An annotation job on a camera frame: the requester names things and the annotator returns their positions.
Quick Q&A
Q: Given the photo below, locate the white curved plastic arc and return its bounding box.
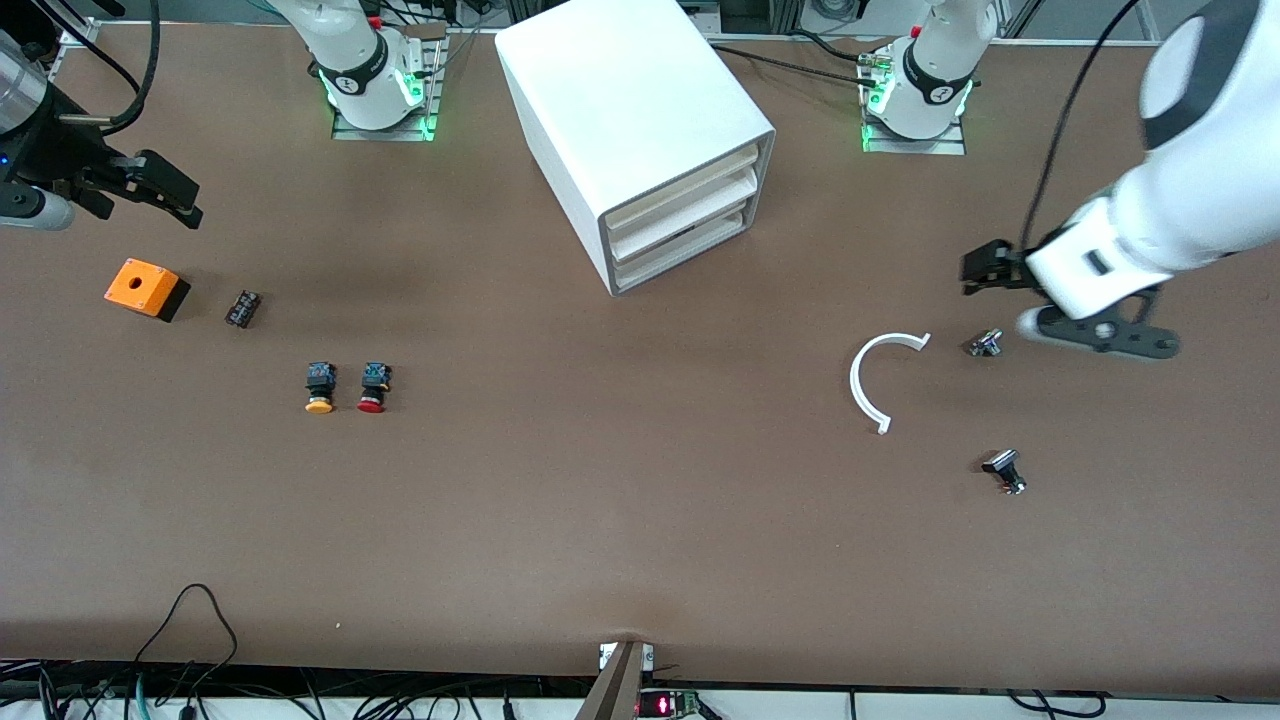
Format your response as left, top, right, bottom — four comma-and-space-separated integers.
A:
849, 331, 933, 437

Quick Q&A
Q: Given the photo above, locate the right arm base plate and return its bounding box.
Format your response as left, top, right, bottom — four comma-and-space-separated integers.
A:
332, 25, 448, 142

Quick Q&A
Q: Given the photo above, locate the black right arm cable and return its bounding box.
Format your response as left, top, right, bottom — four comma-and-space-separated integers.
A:
30, 0, 163, 136

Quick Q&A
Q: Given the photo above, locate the thin black cable loop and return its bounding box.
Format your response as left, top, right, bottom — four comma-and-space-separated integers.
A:
130, 584, 239, 720

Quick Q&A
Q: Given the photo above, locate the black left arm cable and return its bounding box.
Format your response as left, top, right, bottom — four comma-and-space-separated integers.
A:
1018, 0, 1143, 253

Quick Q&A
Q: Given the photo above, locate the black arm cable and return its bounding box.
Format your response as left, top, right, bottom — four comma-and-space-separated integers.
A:
1018, 0, 1143, 253
30, 0, 163, 136

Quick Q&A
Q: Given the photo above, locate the black-headed switch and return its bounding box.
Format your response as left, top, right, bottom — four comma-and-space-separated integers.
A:
980, 448, 1029, 497

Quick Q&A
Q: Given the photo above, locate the orange-capped push button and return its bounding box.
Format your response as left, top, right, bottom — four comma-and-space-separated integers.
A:
303, 361, 339, 415

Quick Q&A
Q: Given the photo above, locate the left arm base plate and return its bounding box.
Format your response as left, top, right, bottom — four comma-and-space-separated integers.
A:
862, 55, 967, 156

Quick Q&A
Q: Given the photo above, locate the red digit display device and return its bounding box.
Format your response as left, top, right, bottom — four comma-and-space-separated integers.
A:
638, 688, 701, 719

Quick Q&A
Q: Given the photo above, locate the white drawer cabinet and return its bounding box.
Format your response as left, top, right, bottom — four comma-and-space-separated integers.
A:
496, 0, 778, 298

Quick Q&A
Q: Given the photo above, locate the red-capped push button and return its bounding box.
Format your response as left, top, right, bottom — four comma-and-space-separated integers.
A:
356, 362, 393, 414

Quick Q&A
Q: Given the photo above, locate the orange box with hole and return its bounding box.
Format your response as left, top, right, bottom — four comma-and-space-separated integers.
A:
103, 257, 193, 324

